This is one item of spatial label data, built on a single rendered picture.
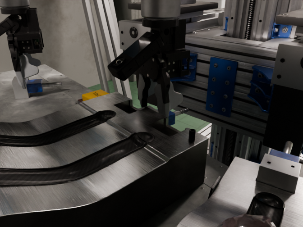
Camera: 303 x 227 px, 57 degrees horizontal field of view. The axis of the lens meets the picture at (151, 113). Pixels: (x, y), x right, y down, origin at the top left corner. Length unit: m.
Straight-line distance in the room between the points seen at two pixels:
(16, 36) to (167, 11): 0.44
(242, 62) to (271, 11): 0.18
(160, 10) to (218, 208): 0.34
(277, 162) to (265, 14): 0.57
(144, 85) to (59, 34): 2.34
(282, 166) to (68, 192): 0.29
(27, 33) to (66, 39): 2.12
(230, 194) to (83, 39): 2.77
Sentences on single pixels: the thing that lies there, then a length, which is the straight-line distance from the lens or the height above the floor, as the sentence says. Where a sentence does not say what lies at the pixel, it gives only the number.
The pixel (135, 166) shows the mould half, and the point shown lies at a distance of 0.39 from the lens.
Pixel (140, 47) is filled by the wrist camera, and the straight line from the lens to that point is 0.53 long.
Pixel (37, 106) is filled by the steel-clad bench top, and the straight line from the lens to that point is 0.82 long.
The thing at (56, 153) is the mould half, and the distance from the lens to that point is 0.44.
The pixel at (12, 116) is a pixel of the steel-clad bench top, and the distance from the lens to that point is 0.79.
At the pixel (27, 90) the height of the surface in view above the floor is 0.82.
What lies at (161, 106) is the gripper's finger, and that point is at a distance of 0.56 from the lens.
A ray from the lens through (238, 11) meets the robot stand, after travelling 0.96.
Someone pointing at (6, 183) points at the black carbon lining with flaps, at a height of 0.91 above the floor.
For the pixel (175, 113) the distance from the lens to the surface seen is 0.65.
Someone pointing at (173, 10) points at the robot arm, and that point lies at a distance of 0.54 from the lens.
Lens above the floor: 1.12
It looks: 26 degrees down
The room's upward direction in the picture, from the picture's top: straight up
